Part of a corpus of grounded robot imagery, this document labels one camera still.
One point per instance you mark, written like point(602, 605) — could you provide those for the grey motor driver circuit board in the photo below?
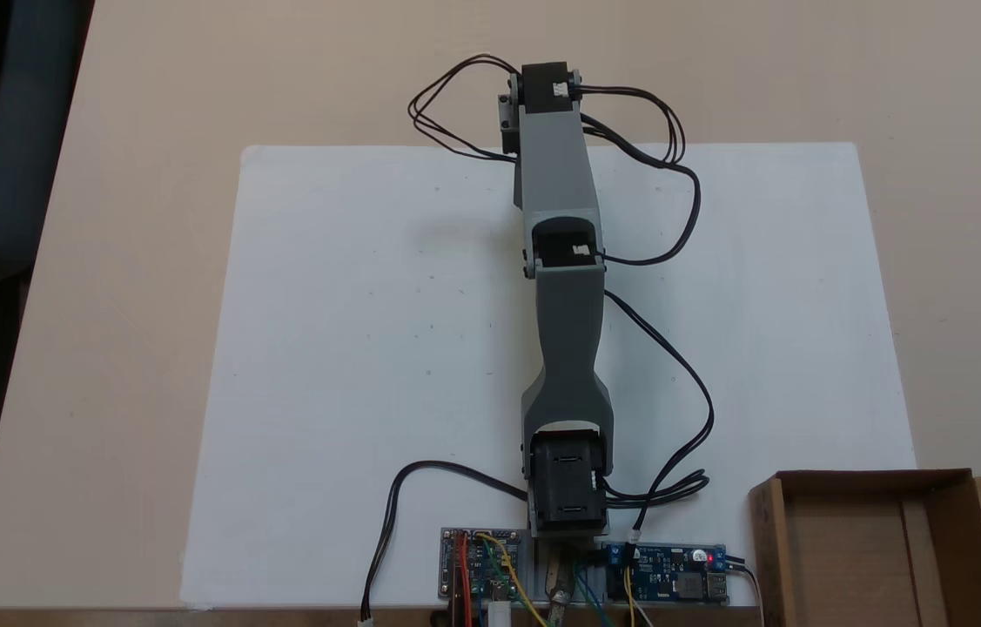
point(481, 566)

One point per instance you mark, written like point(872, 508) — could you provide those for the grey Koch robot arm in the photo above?
point(564, 348)

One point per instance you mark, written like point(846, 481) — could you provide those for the dark blue chair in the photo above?
point(11, 131)

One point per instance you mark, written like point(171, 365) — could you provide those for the large white paper sheet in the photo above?
point(351, 348)

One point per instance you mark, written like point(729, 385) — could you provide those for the blue power converter circuit board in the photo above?
point(673, 575)

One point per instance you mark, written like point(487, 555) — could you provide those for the white usb plug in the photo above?
point(500, 615)

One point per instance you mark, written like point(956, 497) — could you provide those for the brown cardboard box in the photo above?
point(856, 557)

